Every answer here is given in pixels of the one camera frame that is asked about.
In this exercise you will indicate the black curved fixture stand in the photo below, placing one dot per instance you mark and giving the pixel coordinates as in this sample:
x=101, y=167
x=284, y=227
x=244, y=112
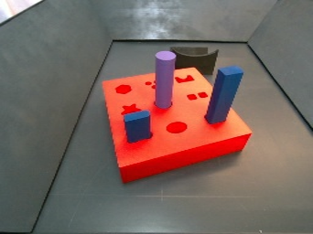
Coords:
x=196, y=57

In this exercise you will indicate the short blue rectangular peg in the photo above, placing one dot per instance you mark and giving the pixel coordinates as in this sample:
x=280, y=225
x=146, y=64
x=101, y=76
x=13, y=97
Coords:
x=137, y=126

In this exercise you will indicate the red shape sorter base block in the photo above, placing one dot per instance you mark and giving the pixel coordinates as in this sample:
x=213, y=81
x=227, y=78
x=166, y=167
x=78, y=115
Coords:
x=184, y=139

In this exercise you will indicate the purple cylinder peg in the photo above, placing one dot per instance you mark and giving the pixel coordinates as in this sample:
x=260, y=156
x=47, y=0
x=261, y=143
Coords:
x=165, y=68

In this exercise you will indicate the tall blue rectangular peg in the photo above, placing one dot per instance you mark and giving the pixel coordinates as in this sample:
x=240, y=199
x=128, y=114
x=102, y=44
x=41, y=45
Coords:
x=224, y=93

